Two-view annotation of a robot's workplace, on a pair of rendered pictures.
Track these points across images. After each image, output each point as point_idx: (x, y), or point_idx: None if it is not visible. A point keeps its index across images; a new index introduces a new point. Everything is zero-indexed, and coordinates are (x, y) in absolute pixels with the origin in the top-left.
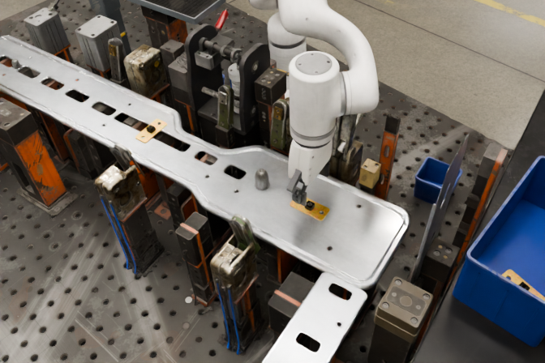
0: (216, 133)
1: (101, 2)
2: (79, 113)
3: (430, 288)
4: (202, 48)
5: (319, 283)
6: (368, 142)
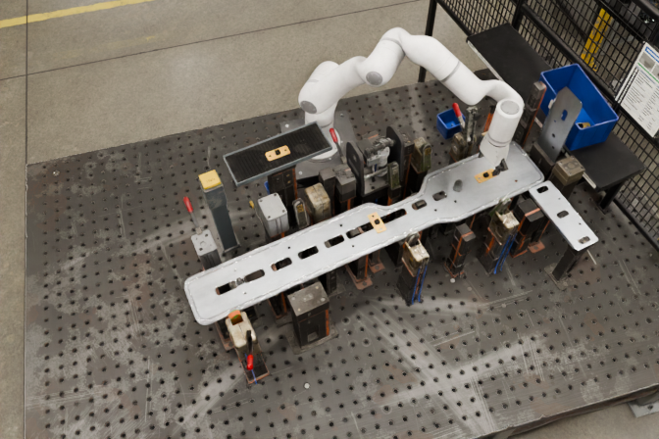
0: (391, 193)
1: (225, 195)
2: (329, 257)
3: None
4: (370, 155)
5: (533, 195)
6: None
